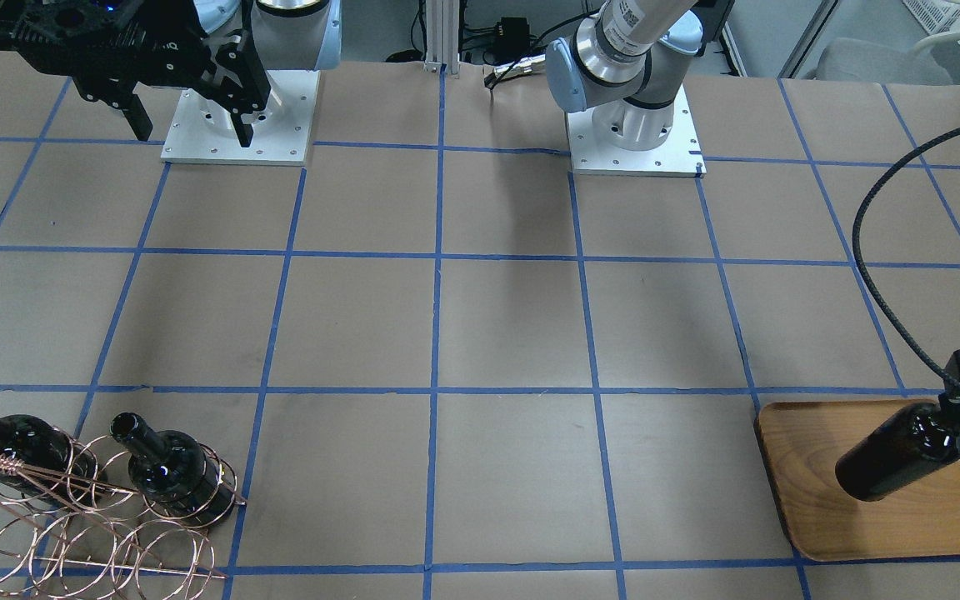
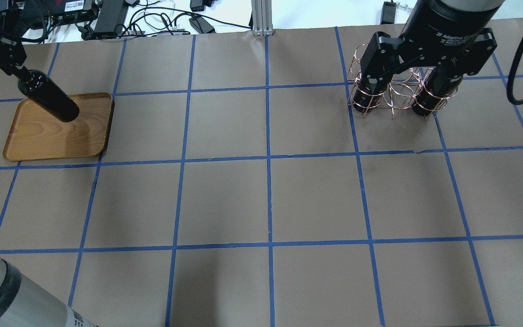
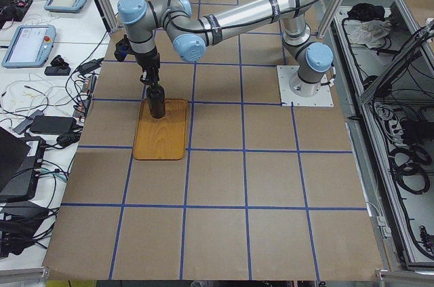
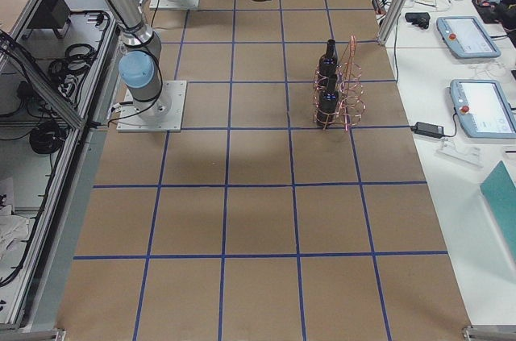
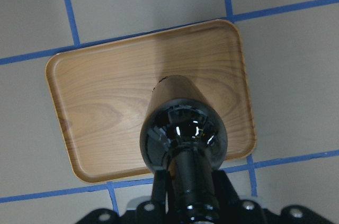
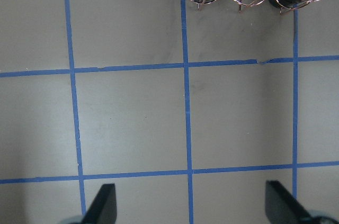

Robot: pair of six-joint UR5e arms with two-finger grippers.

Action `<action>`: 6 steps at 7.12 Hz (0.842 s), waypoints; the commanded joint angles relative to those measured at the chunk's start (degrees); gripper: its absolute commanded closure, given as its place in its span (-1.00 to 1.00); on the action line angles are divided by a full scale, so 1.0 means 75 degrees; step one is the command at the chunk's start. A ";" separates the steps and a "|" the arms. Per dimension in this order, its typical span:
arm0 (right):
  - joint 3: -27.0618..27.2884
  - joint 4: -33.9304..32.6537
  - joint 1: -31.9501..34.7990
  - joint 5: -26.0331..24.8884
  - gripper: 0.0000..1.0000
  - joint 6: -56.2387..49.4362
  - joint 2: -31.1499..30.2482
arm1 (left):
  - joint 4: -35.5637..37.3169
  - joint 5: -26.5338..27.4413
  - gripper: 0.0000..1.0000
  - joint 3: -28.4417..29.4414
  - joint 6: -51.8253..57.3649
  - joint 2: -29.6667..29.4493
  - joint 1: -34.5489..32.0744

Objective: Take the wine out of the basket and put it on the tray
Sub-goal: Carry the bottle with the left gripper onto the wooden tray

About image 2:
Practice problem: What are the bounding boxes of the copper wire bottle basket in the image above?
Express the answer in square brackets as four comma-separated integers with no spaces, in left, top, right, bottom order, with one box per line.
[346,44,458,121]

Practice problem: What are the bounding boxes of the black power adapter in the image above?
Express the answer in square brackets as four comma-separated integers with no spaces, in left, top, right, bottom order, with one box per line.
[93,0,128,39]

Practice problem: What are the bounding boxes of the aluminium frame post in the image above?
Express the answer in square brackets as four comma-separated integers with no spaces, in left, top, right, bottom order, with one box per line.
[251,0,274,36]

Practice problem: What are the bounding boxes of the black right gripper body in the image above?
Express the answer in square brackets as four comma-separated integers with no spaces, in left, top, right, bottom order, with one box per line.
[360,5,498,83]

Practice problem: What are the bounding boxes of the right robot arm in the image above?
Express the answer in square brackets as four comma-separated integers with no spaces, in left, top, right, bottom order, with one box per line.
[359,0,503,94]

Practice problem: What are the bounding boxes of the dark wine bottle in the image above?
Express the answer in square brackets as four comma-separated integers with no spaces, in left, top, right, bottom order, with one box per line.
[351,77,388,114]
[16,68,80,122]
[411,66,463,118]

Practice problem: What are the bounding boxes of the wooden tray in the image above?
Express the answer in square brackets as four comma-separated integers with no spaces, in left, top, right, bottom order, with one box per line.
[2,92,114,161]

